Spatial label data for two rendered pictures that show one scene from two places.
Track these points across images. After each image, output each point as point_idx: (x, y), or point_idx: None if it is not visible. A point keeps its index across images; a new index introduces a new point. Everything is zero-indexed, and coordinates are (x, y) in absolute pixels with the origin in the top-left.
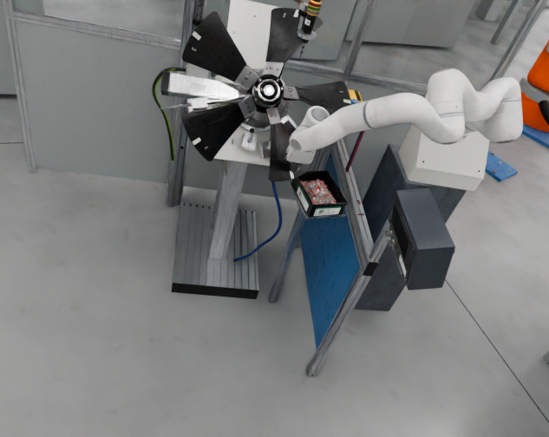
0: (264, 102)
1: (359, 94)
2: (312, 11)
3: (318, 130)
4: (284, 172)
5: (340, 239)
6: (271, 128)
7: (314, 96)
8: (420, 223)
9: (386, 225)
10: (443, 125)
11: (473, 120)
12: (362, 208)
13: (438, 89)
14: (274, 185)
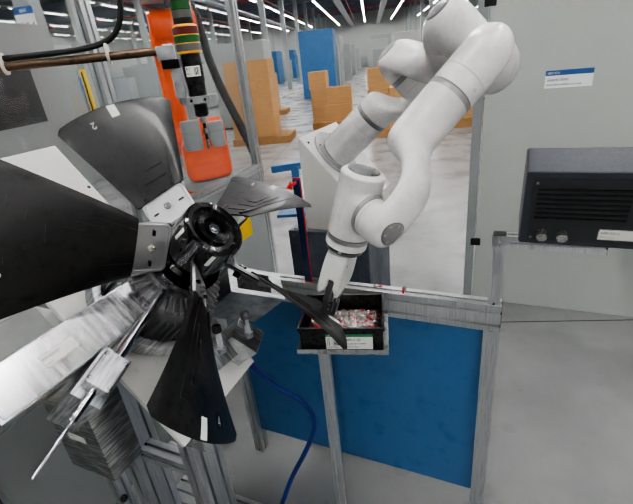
0: (230, 251)
1: None
2: (195, 44)
3: (419, 173)
4: (332, 323)
5: None
6: (268, 283)
7: (249, 203)
8: (614, 163)
9: (498, 244)
10: (518, 49)
11: None
12: (389, 286)
13: (469, 20)
14: (273, 381)
